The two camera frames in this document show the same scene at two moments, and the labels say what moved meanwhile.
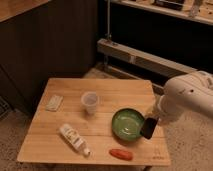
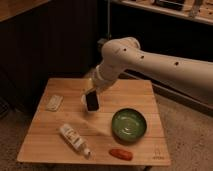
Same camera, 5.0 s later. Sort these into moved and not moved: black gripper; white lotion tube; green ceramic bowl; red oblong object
Moved: black gripper
Not moved: green ceramic bowl; red oblong object; white lotion tube
